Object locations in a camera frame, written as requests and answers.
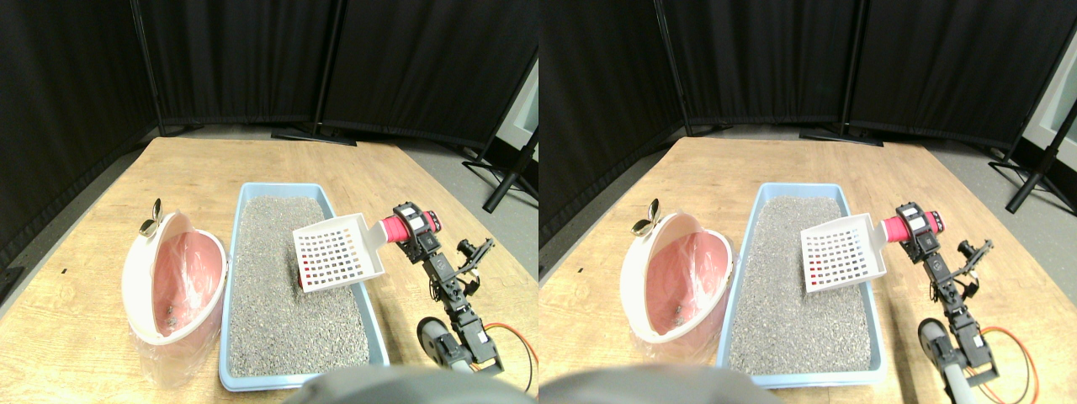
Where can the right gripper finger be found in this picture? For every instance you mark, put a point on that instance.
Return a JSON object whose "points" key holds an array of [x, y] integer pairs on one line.
{"points": [[908, 210], [407, 210]]}

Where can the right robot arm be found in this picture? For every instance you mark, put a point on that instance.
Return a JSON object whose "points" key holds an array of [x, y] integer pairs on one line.
{"points": [[968, 337], [471, 332]]}

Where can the blue litter tray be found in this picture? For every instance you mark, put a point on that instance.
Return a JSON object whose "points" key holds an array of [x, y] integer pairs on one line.
{"points": [[278, 337], [782, 337]]}

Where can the white shelf unit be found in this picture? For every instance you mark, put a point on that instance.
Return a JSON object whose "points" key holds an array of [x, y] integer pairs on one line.
{"points": [[1060, 109]]}

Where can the white bin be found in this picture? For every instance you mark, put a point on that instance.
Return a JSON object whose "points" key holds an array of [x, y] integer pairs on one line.
{"points": [[639, 286], [139, 286]]}

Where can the black bracket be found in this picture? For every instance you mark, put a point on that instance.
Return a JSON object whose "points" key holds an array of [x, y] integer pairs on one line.
{"points": [[475, 257], [974, 257]]}

